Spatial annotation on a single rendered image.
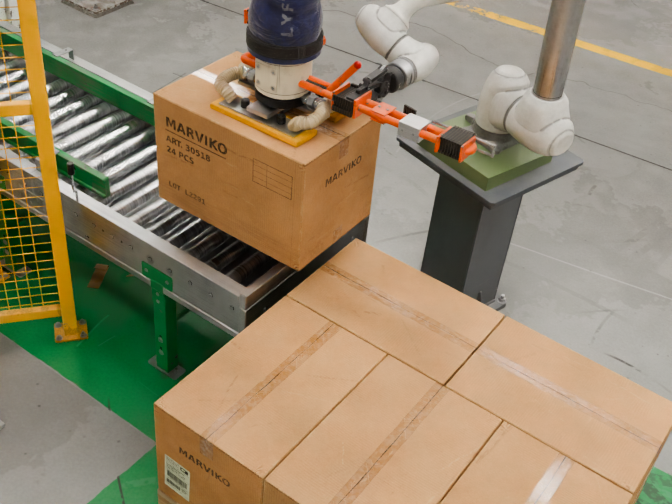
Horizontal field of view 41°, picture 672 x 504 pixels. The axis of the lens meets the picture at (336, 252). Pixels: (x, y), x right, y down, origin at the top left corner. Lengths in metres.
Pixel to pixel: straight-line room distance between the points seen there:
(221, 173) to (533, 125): 1.04
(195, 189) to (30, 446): 1.03
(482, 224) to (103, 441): 1.56
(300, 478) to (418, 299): 0.82
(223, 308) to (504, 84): 1.22
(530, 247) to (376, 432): 1.85
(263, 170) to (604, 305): 1.85
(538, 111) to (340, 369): 1.07
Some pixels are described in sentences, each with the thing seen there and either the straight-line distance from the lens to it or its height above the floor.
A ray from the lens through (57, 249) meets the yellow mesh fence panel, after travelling 3.32.
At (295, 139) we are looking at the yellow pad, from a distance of 2.66.
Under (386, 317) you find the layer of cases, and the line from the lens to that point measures 2.90.
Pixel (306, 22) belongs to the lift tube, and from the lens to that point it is 2.62.
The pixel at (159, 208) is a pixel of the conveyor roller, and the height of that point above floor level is 0.54.
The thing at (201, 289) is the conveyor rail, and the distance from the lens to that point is 2.97.
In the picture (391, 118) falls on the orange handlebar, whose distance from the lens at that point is 2.56.
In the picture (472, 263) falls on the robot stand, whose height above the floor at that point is 0.32.
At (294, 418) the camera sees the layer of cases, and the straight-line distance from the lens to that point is 2.58.
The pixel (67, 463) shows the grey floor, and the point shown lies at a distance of 3.21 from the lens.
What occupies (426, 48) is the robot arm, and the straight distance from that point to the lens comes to 2.89.
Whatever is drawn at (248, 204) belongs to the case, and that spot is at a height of 0.83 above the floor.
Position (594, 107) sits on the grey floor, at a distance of 5.45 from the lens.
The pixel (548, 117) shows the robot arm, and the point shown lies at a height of 1.04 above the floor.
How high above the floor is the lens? 2.52
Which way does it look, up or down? 39 degrees down
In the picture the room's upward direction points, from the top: 7 degrees clockwise
